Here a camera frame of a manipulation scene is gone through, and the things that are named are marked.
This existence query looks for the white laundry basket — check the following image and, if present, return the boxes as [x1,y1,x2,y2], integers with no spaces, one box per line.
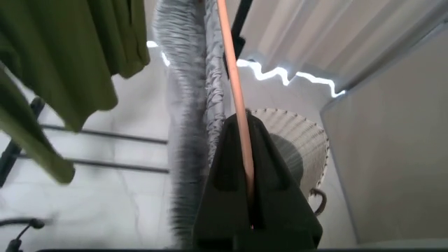
[250,108,330,216]

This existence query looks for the white curtain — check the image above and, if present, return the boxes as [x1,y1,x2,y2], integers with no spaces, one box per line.
[143,0,448,88]

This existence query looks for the green printed shirt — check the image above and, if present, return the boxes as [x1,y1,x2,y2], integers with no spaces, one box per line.
[0,0,151,185]

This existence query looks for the black clothes rack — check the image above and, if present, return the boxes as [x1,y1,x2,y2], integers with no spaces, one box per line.
[0,0,253,188]

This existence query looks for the pink clothes hanger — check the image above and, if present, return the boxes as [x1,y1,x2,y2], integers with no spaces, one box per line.
[216,0,256,197]

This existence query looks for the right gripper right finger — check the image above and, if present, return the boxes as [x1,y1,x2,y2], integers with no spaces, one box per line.
[246,111,323,250]

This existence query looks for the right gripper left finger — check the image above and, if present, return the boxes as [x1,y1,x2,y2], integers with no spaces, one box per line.
[192,113,251,250]

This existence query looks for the pale grey garment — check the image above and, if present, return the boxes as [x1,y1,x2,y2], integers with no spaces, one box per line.
[152,0,232,249]

